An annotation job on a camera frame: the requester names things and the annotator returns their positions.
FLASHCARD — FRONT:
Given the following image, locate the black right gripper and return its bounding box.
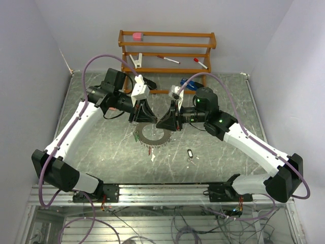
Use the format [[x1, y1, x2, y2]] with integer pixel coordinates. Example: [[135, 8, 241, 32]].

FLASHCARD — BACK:
[[156, 100, 208, 131]]

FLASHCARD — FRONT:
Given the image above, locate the round metal keyring disc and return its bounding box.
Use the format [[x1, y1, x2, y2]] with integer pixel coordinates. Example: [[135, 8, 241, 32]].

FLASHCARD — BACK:
[[134, 123, 172, 148]]

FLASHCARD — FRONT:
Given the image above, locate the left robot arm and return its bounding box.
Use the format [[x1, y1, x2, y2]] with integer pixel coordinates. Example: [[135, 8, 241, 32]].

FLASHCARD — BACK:
[[31, 69, 157, 202]]

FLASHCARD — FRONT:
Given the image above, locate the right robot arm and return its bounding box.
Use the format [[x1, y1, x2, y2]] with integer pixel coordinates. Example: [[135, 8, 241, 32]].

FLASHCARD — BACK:
[[156, 87, 303, 203]]

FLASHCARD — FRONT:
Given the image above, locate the red key tag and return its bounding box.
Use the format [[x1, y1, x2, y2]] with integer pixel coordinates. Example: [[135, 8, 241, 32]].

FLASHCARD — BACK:
[[148, 147, 153, 156]]

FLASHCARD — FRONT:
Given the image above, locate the black object on rack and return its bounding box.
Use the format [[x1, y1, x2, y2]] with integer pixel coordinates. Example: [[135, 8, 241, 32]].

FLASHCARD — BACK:
[[143, 77, 157, 90]]

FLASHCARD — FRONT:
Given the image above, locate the black key tag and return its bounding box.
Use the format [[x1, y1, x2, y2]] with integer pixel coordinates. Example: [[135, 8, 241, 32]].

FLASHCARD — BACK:
[[187, 149, 193, 158]]

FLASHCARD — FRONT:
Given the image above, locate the blue stapler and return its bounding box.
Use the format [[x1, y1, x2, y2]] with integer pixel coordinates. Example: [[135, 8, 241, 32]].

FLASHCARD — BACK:
[[180, 78, 203, 91]]

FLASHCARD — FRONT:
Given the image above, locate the white plastic clamp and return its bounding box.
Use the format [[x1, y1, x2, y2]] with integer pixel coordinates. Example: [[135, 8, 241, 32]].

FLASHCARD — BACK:
[[129, 53, 143, 69]]

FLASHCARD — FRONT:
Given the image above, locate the wooden shelf rack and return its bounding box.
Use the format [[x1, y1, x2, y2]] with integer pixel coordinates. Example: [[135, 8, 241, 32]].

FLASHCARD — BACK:
[[118, 29, 217, 95]]

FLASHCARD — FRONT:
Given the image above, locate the red white marker pen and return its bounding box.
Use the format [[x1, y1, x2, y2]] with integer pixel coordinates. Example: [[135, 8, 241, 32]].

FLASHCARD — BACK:
[[157, 55, 181, 64]]

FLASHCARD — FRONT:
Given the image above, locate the red capped white marker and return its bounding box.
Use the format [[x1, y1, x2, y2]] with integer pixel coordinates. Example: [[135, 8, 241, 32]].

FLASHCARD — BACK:
[[193, 58, 208, 69]]

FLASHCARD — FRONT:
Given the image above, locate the pink eraser block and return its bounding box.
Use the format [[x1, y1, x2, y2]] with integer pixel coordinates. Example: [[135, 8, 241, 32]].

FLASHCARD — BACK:
[[132, 32, 143, 42]]

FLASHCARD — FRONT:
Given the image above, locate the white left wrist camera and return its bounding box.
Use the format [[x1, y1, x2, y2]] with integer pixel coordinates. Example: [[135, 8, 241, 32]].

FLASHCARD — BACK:
[[131, 75, 150, 104]]

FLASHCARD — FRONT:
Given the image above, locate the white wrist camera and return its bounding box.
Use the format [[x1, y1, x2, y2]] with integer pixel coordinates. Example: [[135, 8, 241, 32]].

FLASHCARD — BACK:
[[169, 85, 184, 111], [131, 75, 150, 104]]

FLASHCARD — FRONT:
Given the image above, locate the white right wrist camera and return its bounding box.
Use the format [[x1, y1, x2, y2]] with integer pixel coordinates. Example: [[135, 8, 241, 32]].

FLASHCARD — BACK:
[[169, 85, 184, 111]]

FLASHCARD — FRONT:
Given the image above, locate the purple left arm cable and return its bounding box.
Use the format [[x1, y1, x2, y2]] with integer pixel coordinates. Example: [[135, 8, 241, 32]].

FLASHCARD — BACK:
[[38, 54, 143, 208]]

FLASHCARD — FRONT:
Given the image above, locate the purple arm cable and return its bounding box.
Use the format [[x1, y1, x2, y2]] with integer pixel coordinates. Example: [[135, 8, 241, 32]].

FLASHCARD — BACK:
[[176, 72, 311, 199], [38, 54, 143, 208]]

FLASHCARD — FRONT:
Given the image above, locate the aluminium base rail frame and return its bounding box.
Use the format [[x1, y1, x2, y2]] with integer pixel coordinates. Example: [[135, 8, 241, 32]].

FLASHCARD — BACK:
[[26, 182, 297, 206]]

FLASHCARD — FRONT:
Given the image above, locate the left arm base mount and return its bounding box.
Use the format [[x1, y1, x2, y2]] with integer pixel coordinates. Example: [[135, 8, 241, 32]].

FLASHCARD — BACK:
[[72, 184, 120, 203]]

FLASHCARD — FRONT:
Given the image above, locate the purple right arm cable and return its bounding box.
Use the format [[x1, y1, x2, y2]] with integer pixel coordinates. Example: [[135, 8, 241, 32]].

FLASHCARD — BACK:
[[176, 72, 311, 199]]

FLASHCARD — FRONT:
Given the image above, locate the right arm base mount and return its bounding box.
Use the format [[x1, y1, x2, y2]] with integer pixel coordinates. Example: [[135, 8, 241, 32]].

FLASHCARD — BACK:
[[203, 174, 253, 202]]

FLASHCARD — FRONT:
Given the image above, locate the purple cable loop below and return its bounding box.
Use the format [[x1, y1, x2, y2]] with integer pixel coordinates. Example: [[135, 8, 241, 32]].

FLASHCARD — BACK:
[[57, 195, 120, 244]]

